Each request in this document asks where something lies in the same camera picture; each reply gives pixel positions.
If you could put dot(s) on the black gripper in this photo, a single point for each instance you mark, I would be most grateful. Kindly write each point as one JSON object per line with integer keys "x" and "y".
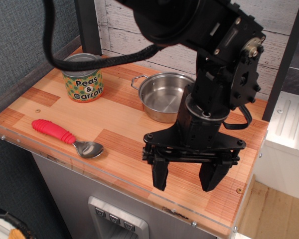
{"x": 194, "y": 137}

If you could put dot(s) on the peas and carrots can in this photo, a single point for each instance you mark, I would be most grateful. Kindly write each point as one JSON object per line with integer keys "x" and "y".
{"x": 84, "y": 86}

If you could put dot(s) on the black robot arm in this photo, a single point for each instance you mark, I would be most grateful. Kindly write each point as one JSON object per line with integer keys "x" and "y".
{"x": 228, "y": 43}

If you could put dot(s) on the stainless steel pot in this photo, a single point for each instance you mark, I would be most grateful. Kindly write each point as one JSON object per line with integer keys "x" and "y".
{"x": 161, "y": 94}

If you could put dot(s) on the silver dispenser button panel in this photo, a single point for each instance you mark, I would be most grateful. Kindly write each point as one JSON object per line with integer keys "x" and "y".
{"x": 113, "y": 223}

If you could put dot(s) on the white toy sink counter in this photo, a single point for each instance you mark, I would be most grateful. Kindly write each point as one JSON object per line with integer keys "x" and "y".
{"x": 278, "y": 163}

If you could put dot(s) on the clear acrylic table edge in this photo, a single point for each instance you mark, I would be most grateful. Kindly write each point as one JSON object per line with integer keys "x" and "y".
{"x": 182, "y": 181}

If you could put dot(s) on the grey toy fridge cabinet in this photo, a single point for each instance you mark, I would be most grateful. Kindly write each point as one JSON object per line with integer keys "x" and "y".
{"x": 121, "y": 203}

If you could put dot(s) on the orange object in corner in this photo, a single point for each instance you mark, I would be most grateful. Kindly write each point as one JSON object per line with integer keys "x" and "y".
{"x": 16, "y": 234}

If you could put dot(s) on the red handled metal spoon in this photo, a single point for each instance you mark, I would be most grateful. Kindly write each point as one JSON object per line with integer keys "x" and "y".
{"x": 85, "y": 149}

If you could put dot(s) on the dark left frame post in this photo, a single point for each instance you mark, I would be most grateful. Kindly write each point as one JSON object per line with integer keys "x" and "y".
{"x": 88, "y": 26}

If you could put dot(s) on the dark metal frame post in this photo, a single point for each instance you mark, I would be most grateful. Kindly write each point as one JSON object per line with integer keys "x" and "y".
{"x": 282, "y": 71}

